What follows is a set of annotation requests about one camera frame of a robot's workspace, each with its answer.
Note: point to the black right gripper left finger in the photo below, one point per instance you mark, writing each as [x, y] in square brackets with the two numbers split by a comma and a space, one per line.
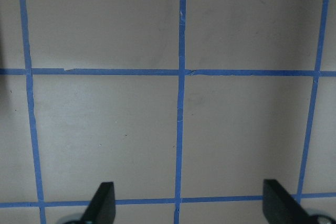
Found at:
[102, 209]

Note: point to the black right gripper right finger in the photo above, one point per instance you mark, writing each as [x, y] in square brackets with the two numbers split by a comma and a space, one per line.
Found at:
[280, 207]

